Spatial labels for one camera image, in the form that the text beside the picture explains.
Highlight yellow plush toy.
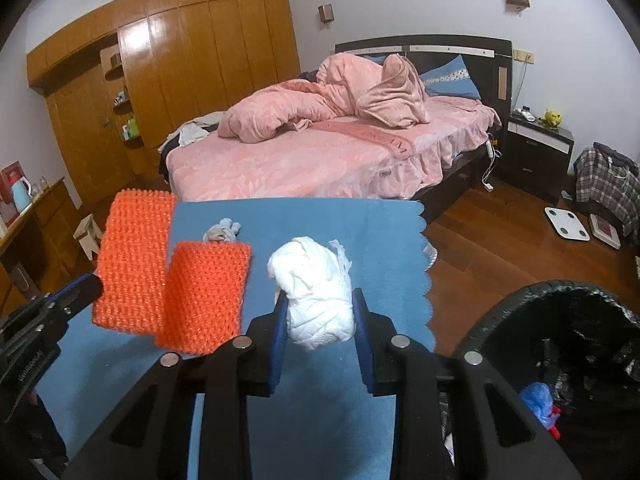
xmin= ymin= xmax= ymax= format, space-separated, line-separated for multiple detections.
xmin=539 ymin=110 xmax=563 ymax=129

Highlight light blue electric kettle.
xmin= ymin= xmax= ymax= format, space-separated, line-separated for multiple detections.
xmin=11 ymin=177 xmax=32 ymax=214

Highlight black nightstand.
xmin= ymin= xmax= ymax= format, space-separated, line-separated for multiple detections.
xmin=499 ymin=113 xmax=574 ymax=206

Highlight white bathroom scale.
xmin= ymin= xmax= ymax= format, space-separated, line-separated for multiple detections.
xmin=544 ymin=207 xmax=590 ymax=242

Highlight blue plastic bag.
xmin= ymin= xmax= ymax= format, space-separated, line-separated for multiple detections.
xmin=520 ymin=382 xmax=554 ymax=430

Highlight small grey crumpled tissue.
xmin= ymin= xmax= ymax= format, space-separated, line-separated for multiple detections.
xmin=203 ymin=218 xmax=241 ymax=243

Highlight pile of clothes on bed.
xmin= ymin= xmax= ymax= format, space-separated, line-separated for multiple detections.
xmin=157 ymin=112 xmax=224 ymax=180

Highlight bed with pink sheet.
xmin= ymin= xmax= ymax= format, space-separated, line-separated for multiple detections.
xmin=158 ymin=94 xmax=504 ymax=212

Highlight plaid shirt on chair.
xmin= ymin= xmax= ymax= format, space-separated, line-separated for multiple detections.
xmin=574 ymin=142 xmax=639 ymax=244

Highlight black headboard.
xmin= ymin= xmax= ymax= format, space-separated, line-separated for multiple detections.
xmin=334 ymin=34 xmax=513 ymax=122

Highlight blue table mat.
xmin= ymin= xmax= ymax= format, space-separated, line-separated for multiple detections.
xmin=40 ymin=198 xmax=435 ymax=479

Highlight blue pillow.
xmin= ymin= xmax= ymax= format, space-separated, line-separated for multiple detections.
xmin=420 ymin=55 xmax=482 ymax=100

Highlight wooden side cabinet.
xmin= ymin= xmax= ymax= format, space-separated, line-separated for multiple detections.
xmin=1 ymin=179 xmax=94 ymax=318

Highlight pink duvet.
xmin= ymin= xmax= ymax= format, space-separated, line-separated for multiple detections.
xmin=217 ymin=53 xmax=431 ymax=144

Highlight orange bubble wrap sheet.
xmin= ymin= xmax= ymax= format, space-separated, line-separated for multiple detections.
xmin=92 ymin=190 xmax=252 ymax=356

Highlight wall power socket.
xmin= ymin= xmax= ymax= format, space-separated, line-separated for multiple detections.
xmin=512 ymin=49 xmax=535 ymax=64

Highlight red plastic bag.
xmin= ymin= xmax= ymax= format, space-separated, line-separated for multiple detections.
xmin=548 ymin=405 xmax=562 ymax=440

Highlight pink book on floor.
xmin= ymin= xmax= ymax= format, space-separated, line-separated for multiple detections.
xmin=589 ymin=214 xmax=622 ymax=250

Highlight small white wooden stool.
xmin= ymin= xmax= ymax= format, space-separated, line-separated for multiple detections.
xmin=74 ymin=214 xmax=103 ymax=261

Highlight wooden wardrobe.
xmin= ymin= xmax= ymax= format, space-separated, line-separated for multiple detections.
xmin=26 ymin=0 xmax=299 ymax=204

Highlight red box on cabinet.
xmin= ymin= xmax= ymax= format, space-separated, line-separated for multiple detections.
xmin=1 ymin=160 xmax=25 ymax=226

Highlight left wall lamp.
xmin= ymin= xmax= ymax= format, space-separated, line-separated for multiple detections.
xmin=318 ymin=3 xmax=334 ymax=24

